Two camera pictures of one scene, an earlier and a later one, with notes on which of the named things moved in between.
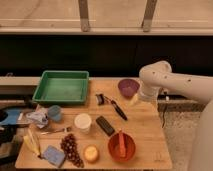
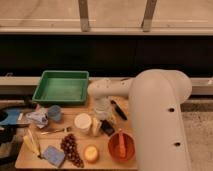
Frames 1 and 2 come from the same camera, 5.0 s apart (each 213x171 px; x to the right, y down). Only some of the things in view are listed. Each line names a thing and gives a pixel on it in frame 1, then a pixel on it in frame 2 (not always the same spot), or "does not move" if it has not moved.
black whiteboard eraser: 103,123 does not move
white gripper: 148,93 to 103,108
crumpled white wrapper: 39,116 does not move
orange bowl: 114,147 does not move
